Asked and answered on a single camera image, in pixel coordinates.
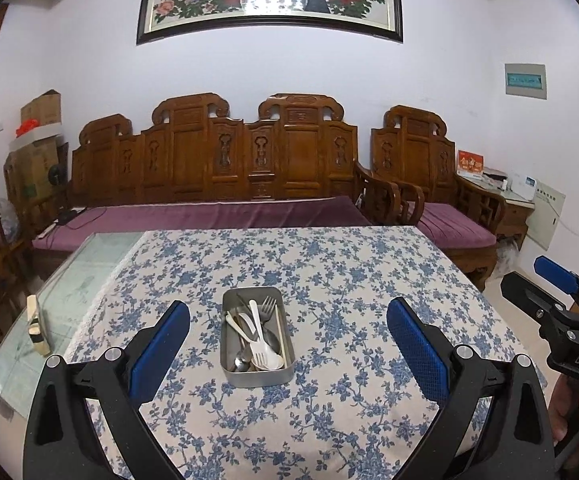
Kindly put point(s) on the red gift box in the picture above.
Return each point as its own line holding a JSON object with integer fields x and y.
{"x": 470, "y": 162}

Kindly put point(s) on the small black fan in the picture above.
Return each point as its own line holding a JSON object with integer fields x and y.
{"x": 59, "y": 174}

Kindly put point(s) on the white plastic bag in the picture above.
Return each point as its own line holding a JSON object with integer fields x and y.
{"x": 510, "y": 260}

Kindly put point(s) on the carved wooden armchair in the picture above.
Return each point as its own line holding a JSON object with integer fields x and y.
{"x": 414, "y": 150}

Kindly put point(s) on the metal fork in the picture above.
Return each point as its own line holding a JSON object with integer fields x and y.
{"x": 268, "y": 307}

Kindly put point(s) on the long purple sofa cushion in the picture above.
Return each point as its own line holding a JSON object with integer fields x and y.
{"x": 209, "y": 215}

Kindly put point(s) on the white box with blue print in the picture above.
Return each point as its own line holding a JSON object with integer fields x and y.
{"x": 524, "y": 185}

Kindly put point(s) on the grey electrical panel box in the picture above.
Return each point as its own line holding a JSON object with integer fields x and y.
{"x": 525, "y": 81}

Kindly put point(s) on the wooden chopstick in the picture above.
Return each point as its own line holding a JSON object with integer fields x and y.
{"x": 282, "y": 335}

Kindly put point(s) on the cream wall panel door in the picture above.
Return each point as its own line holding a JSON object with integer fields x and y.
{"x": 547, "y": 215}

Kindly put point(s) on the carved wooden sofa bench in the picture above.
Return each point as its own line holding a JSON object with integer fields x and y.
{"x": 294, "y": 160}

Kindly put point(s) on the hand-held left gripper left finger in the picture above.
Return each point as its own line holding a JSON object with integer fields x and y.
{"x": 159, "y": 350}

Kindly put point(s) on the white plastic fork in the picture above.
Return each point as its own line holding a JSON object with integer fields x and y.
{"x": 258, "y": 335}

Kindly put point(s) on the square purple armchair cushion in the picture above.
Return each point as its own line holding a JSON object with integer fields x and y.
{"x": 457, "y": 225}

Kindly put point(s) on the flat white box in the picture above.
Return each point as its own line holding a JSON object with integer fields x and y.
{"x": 39, "y": 136}

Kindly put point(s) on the blue floral tablecloth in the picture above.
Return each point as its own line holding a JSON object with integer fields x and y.
{"x": 319, "y": 410}

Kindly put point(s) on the small brown cardboard box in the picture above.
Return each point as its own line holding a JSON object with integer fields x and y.
{"x": 41, "y": 107}

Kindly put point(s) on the white and black device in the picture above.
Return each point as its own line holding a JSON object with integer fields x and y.
{"x": 495, "y": 178}

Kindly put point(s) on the metal spoon with smiley face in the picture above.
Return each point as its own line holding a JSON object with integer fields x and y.
{"x": 243, "y": 357}

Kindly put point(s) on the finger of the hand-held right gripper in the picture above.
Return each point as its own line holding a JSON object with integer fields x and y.
{"x": 555, "y": 271}
{"x": 527, "y": 292}

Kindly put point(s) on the wooden side table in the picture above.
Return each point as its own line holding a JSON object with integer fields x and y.
{"x": 514, "y": 215}

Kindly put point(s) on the rectangular metal tin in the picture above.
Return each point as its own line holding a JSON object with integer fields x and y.
{"x": 258, "y": 377}

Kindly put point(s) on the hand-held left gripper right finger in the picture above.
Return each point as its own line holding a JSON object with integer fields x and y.
{"x": 418, "y": 352}

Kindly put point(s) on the clear plastic bag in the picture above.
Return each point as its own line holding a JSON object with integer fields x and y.
{"x": 4, "y": 217}

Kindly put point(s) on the red decoration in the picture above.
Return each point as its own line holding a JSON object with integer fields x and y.
{"x": 25, "y": 128}

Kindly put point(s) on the large cardboard box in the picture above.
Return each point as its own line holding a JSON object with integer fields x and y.
{"x": 34, "y": 170}

